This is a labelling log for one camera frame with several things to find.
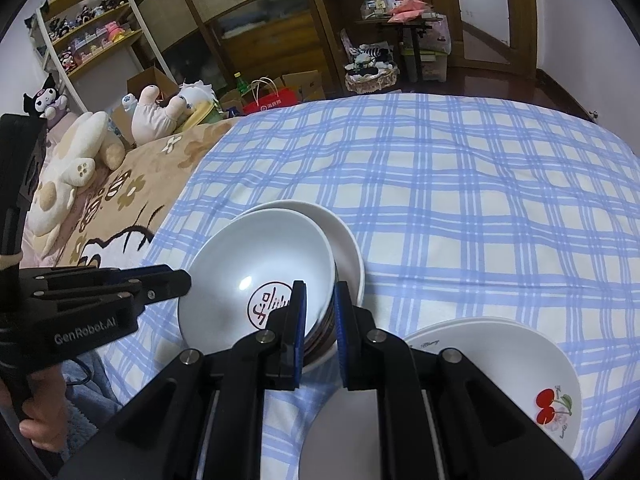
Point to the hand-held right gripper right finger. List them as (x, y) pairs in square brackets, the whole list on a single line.
[(342, 335)]

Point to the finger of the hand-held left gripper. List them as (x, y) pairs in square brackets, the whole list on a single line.
[(170, 287), (147, 271)]

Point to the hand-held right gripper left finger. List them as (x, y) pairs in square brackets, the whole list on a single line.
[(299, 330)]

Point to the plain white bowl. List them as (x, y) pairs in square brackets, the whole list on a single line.
[(350, 255)]

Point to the person's left hand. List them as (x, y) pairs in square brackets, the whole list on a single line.
[(45, 410)]

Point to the light blue fleece clothing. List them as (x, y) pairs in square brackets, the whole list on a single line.
[(92, 400)]

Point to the brown floral blanket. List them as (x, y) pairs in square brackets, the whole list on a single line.
[(150, 180)]

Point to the cream plush bear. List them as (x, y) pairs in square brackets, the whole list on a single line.
[(75, 150)]

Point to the pink plush doll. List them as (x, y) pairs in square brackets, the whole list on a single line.
[(150, 120)]

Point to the yellow green plush toy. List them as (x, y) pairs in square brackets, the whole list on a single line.
[(205, 112)]

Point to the small white blue plush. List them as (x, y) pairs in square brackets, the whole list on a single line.
[(130, 102)]

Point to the blue plaid blanket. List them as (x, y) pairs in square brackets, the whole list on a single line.
[(450, 185)]

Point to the open cardboard box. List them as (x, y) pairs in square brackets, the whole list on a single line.
[(150, 77)]

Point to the black eared plush toy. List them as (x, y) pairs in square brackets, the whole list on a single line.
[(45, 100)]

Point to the red paper bag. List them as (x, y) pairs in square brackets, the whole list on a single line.
[(272, 105)]

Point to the green bottle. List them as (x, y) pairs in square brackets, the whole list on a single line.
[(241, 84)]

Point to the toy display shelf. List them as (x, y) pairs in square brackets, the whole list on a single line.
[(125, 36)]

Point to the large cardboard box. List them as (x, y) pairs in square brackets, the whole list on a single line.
[(305, 82)]

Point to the wicker basket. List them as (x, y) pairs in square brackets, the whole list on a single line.
[(372, 80)]

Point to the wooden wardrobe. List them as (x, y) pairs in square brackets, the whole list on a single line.
[(280, 35)]

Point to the clear storage box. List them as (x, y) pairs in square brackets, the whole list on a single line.
[(430, 67)]

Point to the small dark table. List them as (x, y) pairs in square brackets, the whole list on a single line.
[(380, 24)]

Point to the white pink plastic bag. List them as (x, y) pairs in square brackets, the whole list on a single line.
[(440, 35)]

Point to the pink packet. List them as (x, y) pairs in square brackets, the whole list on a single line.
[(410, 10)]

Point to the wooden door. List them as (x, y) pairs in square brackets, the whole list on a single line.
[(525, 10)]

